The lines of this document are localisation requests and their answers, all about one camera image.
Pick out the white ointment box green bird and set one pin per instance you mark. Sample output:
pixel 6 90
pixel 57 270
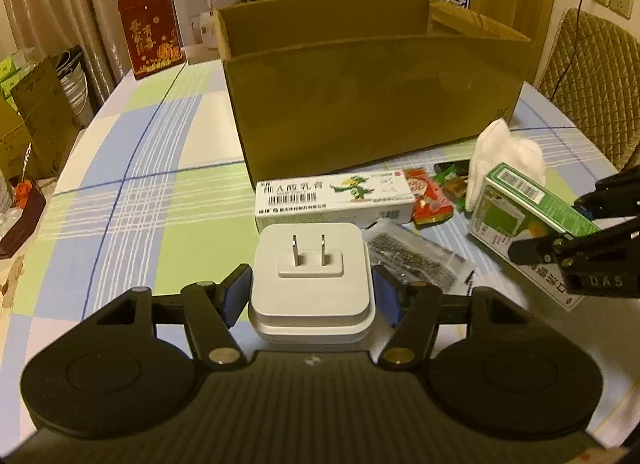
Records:
pixel 300 194

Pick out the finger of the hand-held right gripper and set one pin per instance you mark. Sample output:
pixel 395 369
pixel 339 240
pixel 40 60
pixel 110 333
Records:
pixel 610 194
pixel 530 250

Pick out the dark green candy wrapper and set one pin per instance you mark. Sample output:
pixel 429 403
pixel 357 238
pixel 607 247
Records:
pixel 450 171

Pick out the green and white box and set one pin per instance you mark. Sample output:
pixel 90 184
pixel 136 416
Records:
pixel 520 194

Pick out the white power adapter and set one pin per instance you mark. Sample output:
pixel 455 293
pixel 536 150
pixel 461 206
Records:
pixel 310 294

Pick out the green packets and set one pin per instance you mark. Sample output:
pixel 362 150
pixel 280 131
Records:
pixel 10 76

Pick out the red gift box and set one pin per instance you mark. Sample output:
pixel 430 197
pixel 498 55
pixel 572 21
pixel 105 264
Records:
pixel 150 34

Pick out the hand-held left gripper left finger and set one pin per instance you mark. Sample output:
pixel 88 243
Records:
pixel 235 294

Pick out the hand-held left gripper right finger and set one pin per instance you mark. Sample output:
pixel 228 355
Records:
pixel 387 294

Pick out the red snack packet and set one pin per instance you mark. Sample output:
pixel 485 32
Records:
pixel 425 196

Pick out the quilted beige chair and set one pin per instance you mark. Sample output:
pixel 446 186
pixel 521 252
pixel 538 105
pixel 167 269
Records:
pixel 590 84

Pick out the white cloth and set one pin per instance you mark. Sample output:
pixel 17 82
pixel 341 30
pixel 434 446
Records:
pixel 495 154

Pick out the brown cardboard box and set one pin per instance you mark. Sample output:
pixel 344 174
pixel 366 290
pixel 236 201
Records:
pixel 375 94

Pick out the brown candy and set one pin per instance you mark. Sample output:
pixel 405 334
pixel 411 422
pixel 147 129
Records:
pixel 455 189

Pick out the empty wall socket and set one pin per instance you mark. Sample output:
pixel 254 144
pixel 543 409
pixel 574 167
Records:
pixel 620 1

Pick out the stack of white bowls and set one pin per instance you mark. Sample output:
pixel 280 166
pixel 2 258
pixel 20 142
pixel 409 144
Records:
pixel 75 84

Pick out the brown storage carton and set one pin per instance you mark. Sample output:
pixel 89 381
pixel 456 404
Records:
pixel 40 109

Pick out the checked tablecloth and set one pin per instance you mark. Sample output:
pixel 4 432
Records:
pixel 150 169

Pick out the white humidifier box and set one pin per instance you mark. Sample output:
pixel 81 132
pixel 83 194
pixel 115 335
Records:
pixel 205 9

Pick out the dark wooden box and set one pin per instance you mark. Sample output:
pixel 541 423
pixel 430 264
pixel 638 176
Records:
pixel 20 229

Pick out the clear plastic bag dark bits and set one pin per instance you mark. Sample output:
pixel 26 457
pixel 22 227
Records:
pixel 415 254

